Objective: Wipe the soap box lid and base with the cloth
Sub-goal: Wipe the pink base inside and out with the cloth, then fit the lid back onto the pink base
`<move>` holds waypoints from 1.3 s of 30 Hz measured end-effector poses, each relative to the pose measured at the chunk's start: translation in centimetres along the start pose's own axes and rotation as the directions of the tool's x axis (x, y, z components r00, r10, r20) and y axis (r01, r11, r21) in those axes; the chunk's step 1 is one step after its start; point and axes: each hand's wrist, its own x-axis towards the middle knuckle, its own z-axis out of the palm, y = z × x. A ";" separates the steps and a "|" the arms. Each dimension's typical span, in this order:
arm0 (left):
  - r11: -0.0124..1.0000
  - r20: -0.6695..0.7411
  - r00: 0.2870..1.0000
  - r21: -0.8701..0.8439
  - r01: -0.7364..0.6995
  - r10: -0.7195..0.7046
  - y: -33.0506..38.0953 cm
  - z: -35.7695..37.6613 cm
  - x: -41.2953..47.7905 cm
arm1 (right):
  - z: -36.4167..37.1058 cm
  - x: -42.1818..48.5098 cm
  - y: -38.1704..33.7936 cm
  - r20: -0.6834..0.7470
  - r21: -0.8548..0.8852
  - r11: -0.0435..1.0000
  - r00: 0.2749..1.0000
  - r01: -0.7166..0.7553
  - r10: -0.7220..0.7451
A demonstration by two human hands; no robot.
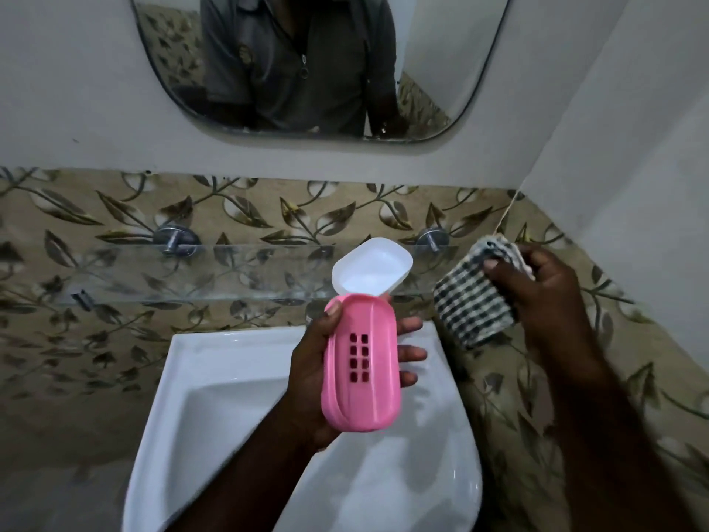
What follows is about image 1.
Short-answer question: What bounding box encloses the person's right hand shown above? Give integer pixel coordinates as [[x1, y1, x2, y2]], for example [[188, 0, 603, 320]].
[[482, 243, 610, 383]]

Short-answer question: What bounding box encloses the checkered cleaning cloth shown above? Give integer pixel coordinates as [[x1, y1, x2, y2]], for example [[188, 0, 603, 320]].
[[431, 235, 537, 351]]

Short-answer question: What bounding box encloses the white soap dish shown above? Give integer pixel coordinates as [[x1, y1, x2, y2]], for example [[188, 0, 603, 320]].
[[331, 237, 415, 299]]

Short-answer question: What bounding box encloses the pink soap dish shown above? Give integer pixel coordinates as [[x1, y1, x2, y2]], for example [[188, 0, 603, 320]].
[[321, 293, 402, 434]]

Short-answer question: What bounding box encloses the glass shelf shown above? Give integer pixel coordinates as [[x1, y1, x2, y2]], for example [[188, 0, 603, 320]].
[[55, 240, 477, 308]]

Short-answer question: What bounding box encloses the person's left forearm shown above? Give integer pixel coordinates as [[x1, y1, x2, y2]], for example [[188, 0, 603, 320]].
[[163, 420, 333, 532]]

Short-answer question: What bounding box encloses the person's right forearm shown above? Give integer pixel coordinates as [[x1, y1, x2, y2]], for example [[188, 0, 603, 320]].
[[545, 359, 699, 532]]

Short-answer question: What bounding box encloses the white sink basin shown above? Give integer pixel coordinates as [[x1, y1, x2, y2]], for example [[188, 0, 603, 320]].
[[121, 321, 484, 532]]

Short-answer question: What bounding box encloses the rounded wall mirror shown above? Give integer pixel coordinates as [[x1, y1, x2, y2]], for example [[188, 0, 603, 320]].
[[127, 0, 516, 145]]

